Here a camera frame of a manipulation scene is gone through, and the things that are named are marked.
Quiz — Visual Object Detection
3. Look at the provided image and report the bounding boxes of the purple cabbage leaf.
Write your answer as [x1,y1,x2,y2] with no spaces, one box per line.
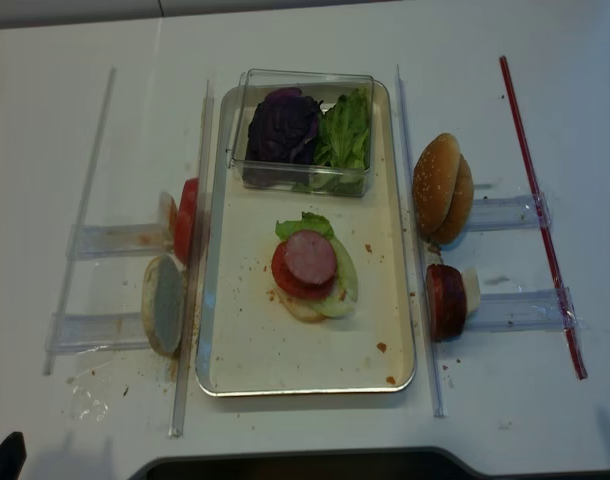
[245,87,321,165]

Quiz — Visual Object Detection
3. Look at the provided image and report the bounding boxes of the clear rail right of tray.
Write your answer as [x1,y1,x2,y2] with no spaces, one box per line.
[395,65,448,418]

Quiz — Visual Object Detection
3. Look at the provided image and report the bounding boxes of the red straw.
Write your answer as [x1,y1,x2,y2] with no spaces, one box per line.
[499,55,588,381]

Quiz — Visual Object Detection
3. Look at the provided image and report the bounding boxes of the clear holder lower right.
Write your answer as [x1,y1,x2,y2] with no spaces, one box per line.
[464,288,586,333]

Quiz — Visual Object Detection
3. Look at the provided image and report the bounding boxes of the tomato slices in rack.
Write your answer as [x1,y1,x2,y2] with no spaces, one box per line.
[174,177,199,265]

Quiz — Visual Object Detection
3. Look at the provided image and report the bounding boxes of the green lettuce in container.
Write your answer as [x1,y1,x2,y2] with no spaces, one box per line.
[314,89,370,170]

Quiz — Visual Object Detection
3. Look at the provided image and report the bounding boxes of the bun bottom in rack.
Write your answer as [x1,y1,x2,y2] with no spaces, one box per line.
[141,254,185,357]

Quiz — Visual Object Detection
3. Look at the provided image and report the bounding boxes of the white onion slice left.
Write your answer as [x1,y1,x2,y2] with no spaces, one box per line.
[157,191,178,242]

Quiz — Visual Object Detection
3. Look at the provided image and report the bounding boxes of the tomato slice on sandwich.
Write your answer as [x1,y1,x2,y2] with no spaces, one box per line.
[271,241,336,300]

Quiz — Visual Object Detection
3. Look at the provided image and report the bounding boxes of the metal baking tray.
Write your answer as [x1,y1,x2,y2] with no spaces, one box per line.
[195,84,419,397]

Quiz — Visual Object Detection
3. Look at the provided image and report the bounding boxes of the sausage slice on sandwich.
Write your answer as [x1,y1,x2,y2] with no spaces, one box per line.
[284,230,337,286]

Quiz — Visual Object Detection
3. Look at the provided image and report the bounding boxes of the bun bottom on tray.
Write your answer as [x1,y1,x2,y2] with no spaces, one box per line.
[275,286,327,323]

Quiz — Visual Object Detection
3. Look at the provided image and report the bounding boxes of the green leaf under sausage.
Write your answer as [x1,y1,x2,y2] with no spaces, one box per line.
[275,212,335,241]

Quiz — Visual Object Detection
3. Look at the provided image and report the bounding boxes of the clear holder upper right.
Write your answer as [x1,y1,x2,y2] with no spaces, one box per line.
[465,194,551,232]

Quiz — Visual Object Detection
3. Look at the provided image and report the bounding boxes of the clear far left rail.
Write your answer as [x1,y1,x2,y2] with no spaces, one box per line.
[42,66,117,377]

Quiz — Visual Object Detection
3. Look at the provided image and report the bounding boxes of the clear plastic container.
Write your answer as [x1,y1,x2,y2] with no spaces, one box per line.
[227,69,375,197]

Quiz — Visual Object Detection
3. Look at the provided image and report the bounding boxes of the clear holder lower left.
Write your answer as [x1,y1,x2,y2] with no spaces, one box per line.
[45,312,150,355]

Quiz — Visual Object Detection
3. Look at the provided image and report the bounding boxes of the stack of sausage slices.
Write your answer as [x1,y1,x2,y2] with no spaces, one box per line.
[426,264,467,342]

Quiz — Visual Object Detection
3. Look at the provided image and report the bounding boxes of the dark monitor edge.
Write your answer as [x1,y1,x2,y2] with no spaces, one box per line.
[132,448,610,479]

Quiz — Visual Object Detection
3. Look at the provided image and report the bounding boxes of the clear holder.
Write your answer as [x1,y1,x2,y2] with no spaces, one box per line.
[45,312,150,355]
[464,288,586,333]
[465,194,551,232]
[66,224,173,260]

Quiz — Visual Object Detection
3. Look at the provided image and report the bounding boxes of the clear rail of tray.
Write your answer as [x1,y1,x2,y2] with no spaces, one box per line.
[168,78,214,438]
[395,65,448,418]

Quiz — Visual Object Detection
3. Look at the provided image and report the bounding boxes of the sesame bun top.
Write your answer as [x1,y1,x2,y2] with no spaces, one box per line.
[412,133,461,236]

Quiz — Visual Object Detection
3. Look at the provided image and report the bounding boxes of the white cheese slice right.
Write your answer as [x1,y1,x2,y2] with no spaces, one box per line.
[461,267,481,317]

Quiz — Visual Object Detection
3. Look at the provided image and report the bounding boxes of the clear holder upper left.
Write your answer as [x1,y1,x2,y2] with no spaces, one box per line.
[66,224,173,260]

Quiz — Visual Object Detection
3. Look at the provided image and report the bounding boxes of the clear rail left of tray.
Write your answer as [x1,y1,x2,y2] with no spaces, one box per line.
[168,78,214,438]

